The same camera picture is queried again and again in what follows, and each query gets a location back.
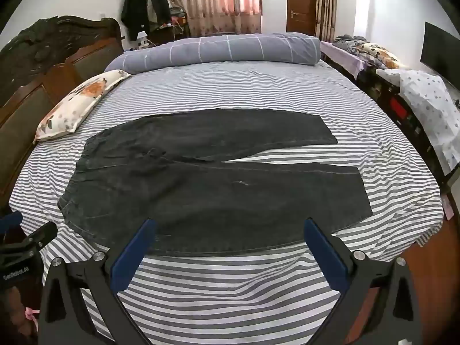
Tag grey green jacket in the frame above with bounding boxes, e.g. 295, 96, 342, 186
145, 0, 173, 32

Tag dark wooden desk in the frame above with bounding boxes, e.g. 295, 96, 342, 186
149, 11, 190, 46

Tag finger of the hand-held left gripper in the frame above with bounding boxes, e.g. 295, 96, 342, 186
0, 211, 23, 237
22, 221, 58, 251

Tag rolled grey checked duvet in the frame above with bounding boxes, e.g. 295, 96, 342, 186
104, 33, 321, 76

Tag dark grey denim pants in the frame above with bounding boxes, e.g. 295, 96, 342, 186
57, 109, 373, 258

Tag brown wooden door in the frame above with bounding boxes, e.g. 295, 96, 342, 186
286, 0, 318, 37

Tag floral pillow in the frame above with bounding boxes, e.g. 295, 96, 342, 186
34, 70, 132, 143

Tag purple sheet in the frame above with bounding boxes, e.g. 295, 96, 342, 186
319, 41, 364, 77

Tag black television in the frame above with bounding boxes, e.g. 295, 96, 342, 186
420, 22, 460, 91

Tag black jacket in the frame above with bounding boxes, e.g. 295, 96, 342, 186
121, 0, 150, 41

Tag grey white striped bed sheet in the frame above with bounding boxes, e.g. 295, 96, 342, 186
7, 57, 445, 345

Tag pile of dark clothes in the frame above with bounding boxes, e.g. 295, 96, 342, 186
332, 34, 371, 49

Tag floral cushion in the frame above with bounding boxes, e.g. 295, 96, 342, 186
359, 42, 407, 70

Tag beige patterned curtain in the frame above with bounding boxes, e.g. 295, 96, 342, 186
316, 0, 339, 42

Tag pink patterned curtain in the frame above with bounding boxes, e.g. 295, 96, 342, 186
160, 0, 263, 39

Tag carved wooden headboard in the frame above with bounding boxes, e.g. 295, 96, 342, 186
0, 15, 125, 204

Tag white dotted cloth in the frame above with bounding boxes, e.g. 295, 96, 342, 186
375, 68, 460, 175

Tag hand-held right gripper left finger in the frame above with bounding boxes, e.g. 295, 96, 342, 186
38, 218, 159, 345

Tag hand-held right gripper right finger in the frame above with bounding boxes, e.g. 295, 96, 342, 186
303, 218, 425, 345

